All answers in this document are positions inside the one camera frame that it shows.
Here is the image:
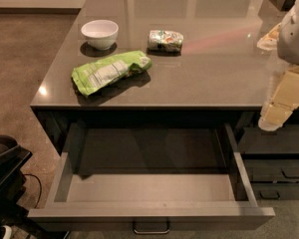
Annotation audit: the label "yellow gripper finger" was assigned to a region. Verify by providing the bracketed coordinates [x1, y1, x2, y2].
[257, 24, 281, 51]
[258, 66, 299, 131]

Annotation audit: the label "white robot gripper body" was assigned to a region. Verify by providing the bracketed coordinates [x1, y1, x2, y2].
[277, 0, 299, 65]

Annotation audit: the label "green rice chip bag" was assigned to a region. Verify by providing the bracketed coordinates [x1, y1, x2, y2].
[71, 51, 152, 97]

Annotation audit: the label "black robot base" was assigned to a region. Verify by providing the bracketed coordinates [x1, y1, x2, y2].
[0, 134, 36, 239]

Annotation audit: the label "open grey top drawer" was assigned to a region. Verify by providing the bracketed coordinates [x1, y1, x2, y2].
[29, 124, 275, 232]

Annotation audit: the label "grey lower right drawers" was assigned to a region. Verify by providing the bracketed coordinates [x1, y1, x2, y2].
[235, 112, 299, 200]

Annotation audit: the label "colourful wrapped snack pack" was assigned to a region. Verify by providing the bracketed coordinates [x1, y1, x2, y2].
[148, 30, 183, 53]

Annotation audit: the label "white ceramic bowl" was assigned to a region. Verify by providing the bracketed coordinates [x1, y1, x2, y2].
[81, 20, 119, 50]

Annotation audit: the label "metal drawer handle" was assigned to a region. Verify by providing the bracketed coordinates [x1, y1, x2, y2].
[133, 222, 170, 235]

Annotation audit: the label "black cable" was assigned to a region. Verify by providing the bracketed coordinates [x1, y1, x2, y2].
[23, 173, 44, 209]

